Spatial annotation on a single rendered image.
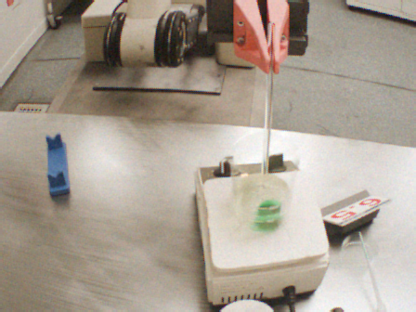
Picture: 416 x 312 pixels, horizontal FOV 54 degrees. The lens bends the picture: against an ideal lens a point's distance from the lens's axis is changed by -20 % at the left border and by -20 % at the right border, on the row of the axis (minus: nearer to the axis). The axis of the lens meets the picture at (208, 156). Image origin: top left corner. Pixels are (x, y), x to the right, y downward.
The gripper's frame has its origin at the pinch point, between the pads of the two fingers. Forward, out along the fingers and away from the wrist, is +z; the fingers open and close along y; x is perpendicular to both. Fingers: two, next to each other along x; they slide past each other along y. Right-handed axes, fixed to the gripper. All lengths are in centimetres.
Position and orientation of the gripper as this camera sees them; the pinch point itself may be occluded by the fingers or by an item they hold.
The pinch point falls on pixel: (270, 61)
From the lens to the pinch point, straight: 39.9
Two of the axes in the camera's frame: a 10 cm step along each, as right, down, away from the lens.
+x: 0.2, 7.2, 6.9
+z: 0.1, 6.9, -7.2
